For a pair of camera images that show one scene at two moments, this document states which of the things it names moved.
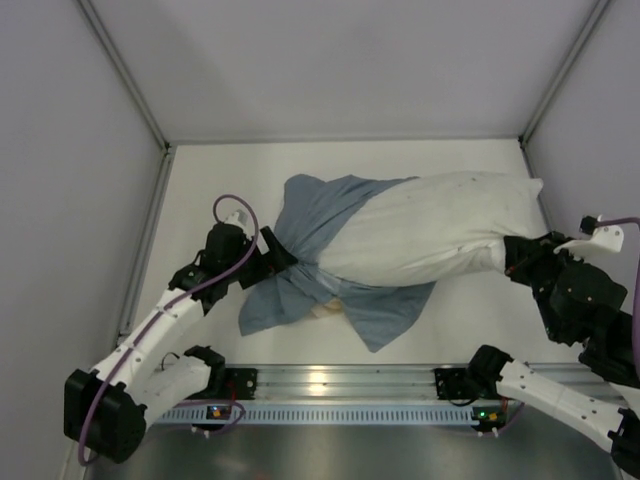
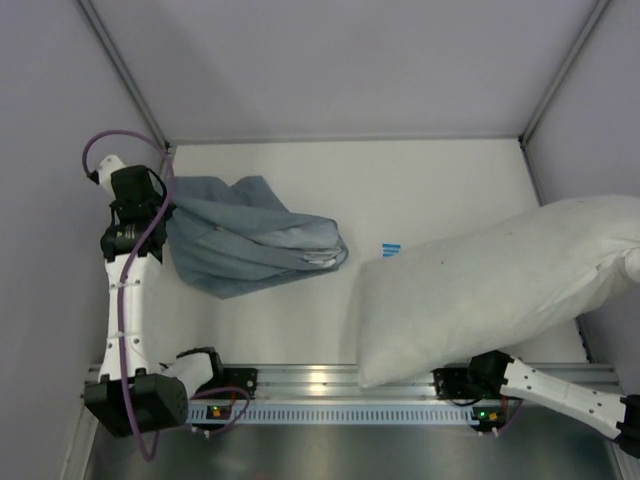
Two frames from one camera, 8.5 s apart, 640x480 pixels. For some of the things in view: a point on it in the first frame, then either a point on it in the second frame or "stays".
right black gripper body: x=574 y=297 → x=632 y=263
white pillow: x=435 y=228 → x=442 y=308
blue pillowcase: x=372 y=312 → x=231 y=237
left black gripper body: x=267 y=255 → x=163 y=198
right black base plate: x=460 y=384 stays
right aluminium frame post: x=594 y=15 stays
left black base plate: x=240 y=383 stays
